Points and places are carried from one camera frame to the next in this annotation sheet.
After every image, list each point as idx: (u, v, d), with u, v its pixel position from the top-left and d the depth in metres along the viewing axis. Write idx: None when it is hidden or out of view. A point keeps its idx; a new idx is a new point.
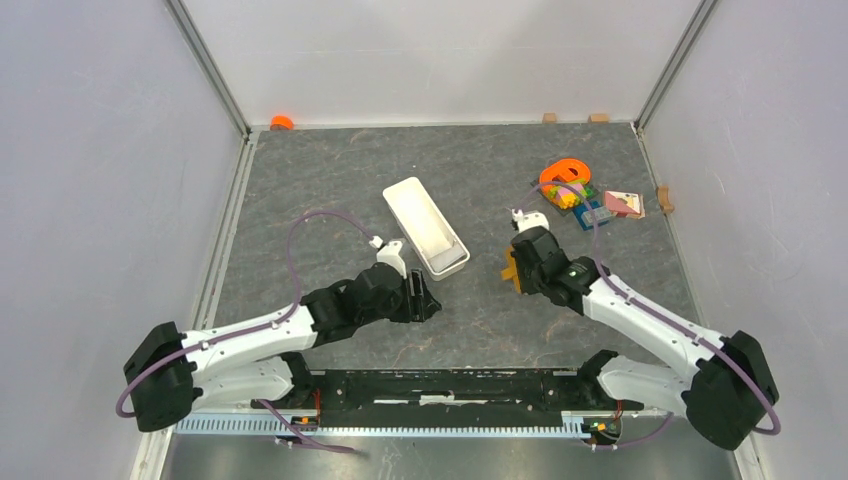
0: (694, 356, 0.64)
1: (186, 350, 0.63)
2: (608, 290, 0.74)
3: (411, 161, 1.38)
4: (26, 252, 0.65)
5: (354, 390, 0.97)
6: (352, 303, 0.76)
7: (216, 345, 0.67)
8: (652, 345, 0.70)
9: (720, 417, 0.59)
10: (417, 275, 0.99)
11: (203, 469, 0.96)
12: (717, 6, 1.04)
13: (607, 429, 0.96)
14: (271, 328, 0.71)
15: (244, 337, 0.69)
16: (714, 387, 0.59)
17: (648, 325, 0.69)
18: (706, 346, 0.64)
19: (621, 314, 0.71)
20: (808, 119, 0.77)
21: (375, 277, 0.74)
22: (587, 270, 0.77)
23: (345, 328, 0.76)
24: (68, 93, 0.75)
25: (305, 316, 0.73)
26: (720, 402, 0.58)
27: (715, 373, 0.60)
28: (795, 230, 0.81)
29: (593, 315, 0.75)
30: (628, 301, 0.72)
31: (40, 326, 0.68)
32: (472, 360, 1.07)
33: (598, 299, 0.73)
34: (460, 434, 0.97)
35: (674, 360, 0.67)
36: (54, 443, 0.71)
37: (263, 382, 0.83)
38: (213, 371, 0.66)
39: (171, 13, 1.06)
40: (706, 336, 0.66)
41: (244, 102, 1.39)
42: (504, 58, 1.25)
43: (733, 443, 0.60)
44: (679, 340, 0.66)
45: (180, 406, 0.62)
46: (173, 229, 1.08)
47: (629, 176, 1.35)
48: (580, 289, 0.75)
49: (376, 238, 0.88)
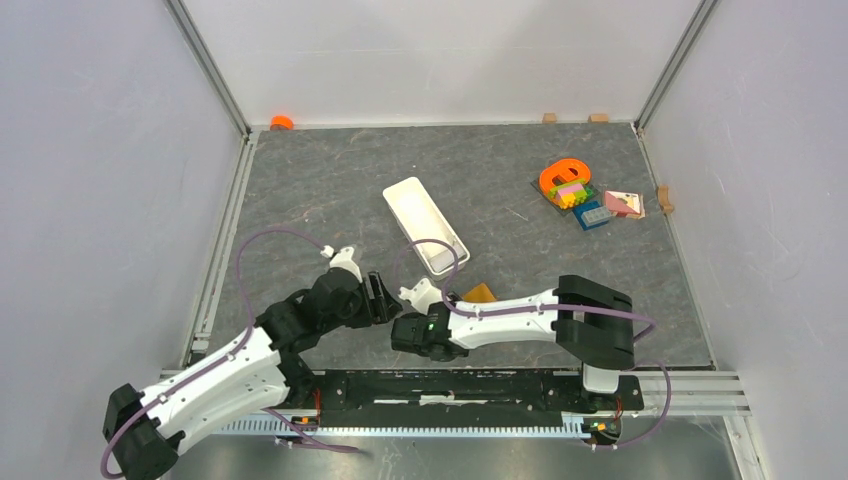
0: (547, 322, 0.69)
1: (145, 408, 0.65)
2: (461, 319, 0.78)
3: (412, 161, 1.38)
4: (26, 250, 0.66)
5: (354, 390, 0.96)
6: (312, 311, 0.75)
7: (175, 394, 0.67)
8: (520, 336, 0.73)
9: (606, 354, 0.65)
10: (374, 276, 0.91)
11: (203, 469, 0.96)
12: (717, 6, 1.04)
13: (607, 429, 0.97)
14: (228, 360, 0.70)
15: (200, 379, 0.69)
16: (581, 339, 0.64)
17: (505, 324, 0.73)
18: (550, 309, 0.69)
19: (482, 332, 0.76)
20: (809, 120, 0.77)
21: (332, 281, 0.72)
22: (440, 315, 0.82)
23: (309, 336, 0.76)
24: (69, 93, 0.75)
25: (262, 338, 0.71)
26: (594, 344, 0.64)
27: (570, 328, 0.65)
28: (795, 230, 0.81)
29: (472, 344, 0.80)
30: (479, 316, 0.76)
31: (41, 327, 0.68)
32: (472, 360, 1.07)
33: (459, 334, 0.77)
34: (459, 434, 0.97)
35: (543, 335, 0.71)
36: (55, 445, 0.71)
37: (255, 395, 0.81)
38: (185, 415, 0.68)
39: (171, 13, 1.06)
40: (543, 300, 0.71)
41: (244, 102, 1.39)
42: (504, 59, 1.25)
43: (630, 361, 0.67)
44: (531, 318, 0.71)
45: (162, 458, 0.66)
46: (174, 229, 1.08)
47: (629, 176, 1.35)
48: (445, 336, 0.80)
49: (327, 247, 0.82)
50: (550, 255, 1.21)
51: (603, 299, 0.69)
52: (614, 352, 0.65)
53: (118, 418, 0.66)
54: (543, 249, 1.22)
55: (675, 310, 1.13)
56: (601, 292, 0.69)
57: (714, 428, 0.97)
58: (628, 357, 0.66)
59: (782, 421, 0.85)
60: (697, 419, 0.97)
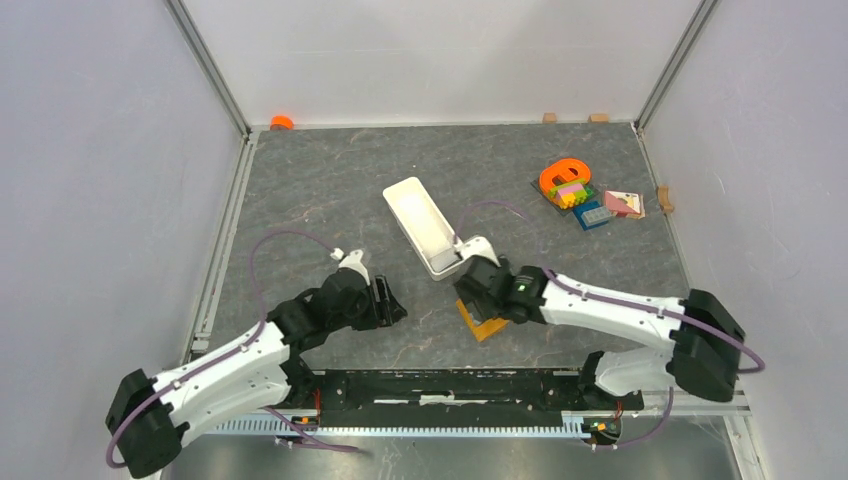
0: (665, 329, 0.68)
1: (159, 393, 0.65)
2: (562, 291, 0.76)
3: (412, 161, 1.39)
4: (26, 250, 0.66)
5: (354, 389, 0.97)
6: (321, 309, 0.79)
7: (189, 381, 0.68)
8: (621, 330, 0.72)
9: (715, 380, 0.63)
10: (381, 280, 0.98)
11: (203, 469, 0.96)
12: (717, 6, 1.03)
13: (607, 429, 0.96)
14: (241, 352, 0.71)
15: (213, 368, 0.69)
16: (700, 355, 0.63)
17: (613, 314, 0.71)
18: (673, 317, 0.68)
19: (581, 312, 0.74)
20: (809, 119, 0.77)
21: (341, 280, 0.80)
22: (534, 279, 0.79)
23: (319, 333, 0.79)
24: (69, 92, 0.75)
25: (274, 332, 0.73)
26: (709, 367, 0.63)
27: (695, 342, 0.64)
28: (795, 230, 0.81)
29: (556, 319, 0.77)
30: (584, 297, 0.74)
31: (42, 326, 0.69)
32: (473, 360, 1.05)
33: (556, 305, 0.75)
34: (459, 434, 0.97)
35: (648, 338, 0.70)
36: (55, 444, 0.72)
37: (257, 392, 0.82)
38: (194, 403, 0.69)
39: (171, 13, 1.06)
40: (667, 305, 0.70)
41: (244, 102, 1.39)
42: (504, 58, 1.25)
43: (725, 394, 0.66)
44: (646, 319, 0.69)
45: (168, 444, 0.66)
46: (174, 229, 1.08)
47: (629, 176, 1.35)
48: (535, 302, 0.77)
49: (336, 249, 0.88)
50: (550, 255, 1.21)
51: (726, 326, 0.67)
52: (721, 381, 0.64)
53: (128, 404, 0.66)
54: (544, 249, 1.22)
55: None
56: (725, 319, 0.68)
57: (713, 428, 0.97)
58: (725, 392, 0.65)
59: (782, 421, 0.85)
60: (697, 419, 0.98)
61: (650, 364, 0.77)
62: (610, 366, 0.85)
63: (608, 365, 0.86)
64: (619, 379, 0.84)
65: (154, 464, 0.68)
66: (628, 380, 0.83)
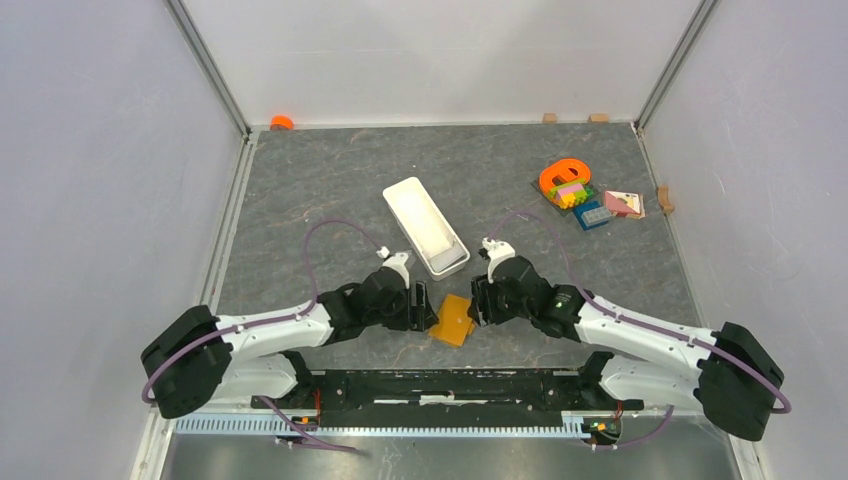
0: (694, 357, 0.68)
1: (222, 332, 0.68)
2: (597, 313, 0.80)
3: (412, 161, 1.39)
4: (26, 251, 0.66)
5: (354, 390, 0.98)
6: (359, 304, 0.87)
7: (248, 330, 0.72)
8: (651, 355, 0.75)
9: (741, 414, 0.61)
10: (420, 286, 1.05)
11: (203, 469, 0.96)
12: (717, 7, 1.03)
13: (607, 429, 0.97)
14: (294, 318, 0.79)
15: (270, 326, 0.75)
16: (722, 385, 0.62)
17: (644, 338, 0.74)
18: (702, 346, 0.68)
19: (613, 333, 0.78)
20: (809, 119, 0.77)
21: (382, 279, 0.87)
22: (571, 297, 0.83)
23: (354, 326, 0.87)
24: (68, 93, 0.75)
25: (323, 314, 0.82)
26: (734, 399, 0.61)
27: (720, 373, 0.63)
28: (794, 230, 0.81)
29: (589, 339, 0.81)
30: (618, 320, 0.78)
31: (42, 325, 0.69)
32: (472, 360, 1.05)
33: (589, 325, 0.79)
34: (460, 434, 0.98)
35: (680, 367, 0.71)
36: (55, 442, 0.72)
37: (271, 376, 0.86)
38: (245, 352, 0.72)
39: (171, 13, 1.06)
40: (699, 335, 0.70)
41: (244, 102, 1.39)
42: (505, 58, 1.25)
43: (758, 434, 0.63)
44: (676, 346, 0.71)
45: (203, 390, 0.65)
46: (174, 229, 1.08)
47: (629, 176, 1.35)
48: (569, 318, 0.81)
49: (384, 249, 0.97)
50: (550, 255, 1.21)
51: (762, 363, 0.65)
52: (750, 416, 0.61)
53: (183, 337, 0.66)
54: (544, 249, 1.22)
55: (676, 310, 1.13)
56: (762, 357, 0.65)
57: (713, 429, 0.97)
58: (758, 429, 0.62)
59: (783, 420, 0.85)
60: (697, 419, 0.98)
61: (672, 384, 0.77)
62: (622, 370, 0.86)
63: (619, 368, 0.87)
64: (629, 387, 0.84)
65: (181, 410, 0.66)
66: (637, 391, 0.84)
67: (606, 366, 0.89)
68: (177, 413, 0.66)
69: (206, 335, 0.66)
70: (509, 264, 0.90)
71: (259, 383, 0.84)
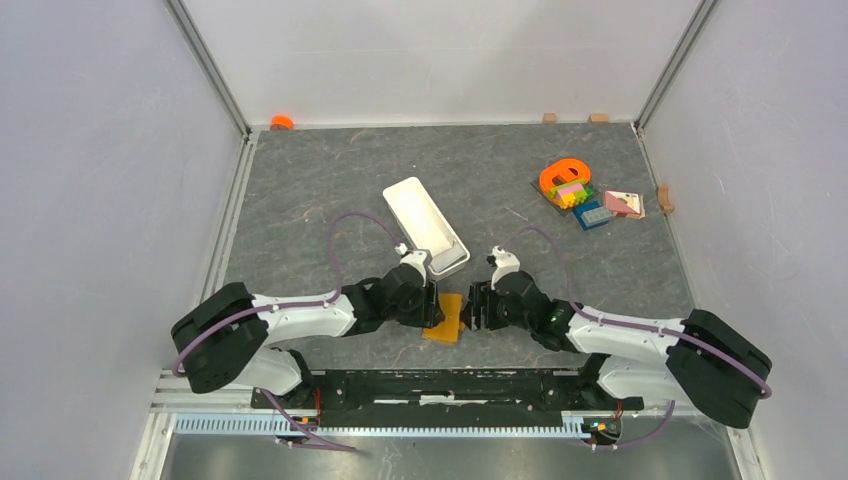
0: (664, 346, 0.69)
1: (258, 309, 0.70)
2: (583, 320, 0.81)
3: (412, 161, 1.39)
4: (25, 251, 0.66)
5: (354, 390, 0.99)
6: (379, 298, 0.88)
7: (282, 309, 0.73)
8: (636, 353, 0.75)
9: (717, 398, 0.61)
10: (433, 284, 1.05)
11: (203, 469, 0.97)
12: (717, 5, 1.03)
13: (607, 429, 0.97)
14: (323, 305, 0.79)
15: (300, 309, 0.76)
16: (691, 369, 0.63)
17: (623, 336, 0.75)
18: (671, 335, 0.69)
19: (599, 337, 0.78)
20: (809, 119, 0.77)
21: (402, 275, 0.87)
22: (565, 312, 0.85)
23: (374, 320, 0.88)
24: (69, 94, 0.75)
25: (346, 304, 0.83)
26: (704, 382, 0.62)
27: (687, 358, 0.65)
28: (794, 230, 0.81)
29: (585, 348, 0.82)
30: (600, 323, 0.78)
31: (40, 324, 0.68)
32: (472, 360, 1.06)
33: (577, 332, 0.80)
34: (460, 434, 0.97)
35: (655, 357, 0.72)
36: (56, 442, 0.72)
37: (282, 371, 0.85)
38: (275, 332, 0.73)
39: (171, 13, 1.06)
40: (668, 324, 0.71)
41: (244, 102, 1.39)
42: (505, 58, 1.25)
43: (745, 418, 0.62)
44: (649, 338, 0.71)
45: (234, 366, 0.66)
46: (174, 228, 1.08)
47: (629, 176, 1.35)
48: (564, 332, 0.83)
49: (402, 245, 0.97)
50: (550, 255, 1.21)
51: (737, 347, 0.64)
52: (726, 400, 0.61)
53: (213, 313, 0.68)
54: (544, 249, 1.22)
55: (675, 310, 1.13)
56: (738, 340, 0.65)
57: (714, 429, 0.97)
58: (743, 413, 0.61)
59: (783, 420, 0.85)
60: (697, 419, 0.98)
61: (663, 377, 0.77)
62: (618, 367, 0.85)
63: (615, 366, 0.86)
64: (628, 384, 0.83)
65: (211, 387, 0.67)
66: (635, 387, 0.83)
67: (605, 364, 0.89)
68: (207, 389, 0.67)
69: (239, 313, 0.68)
70: (510, 277, 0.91)
71: (272, 374, 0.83)
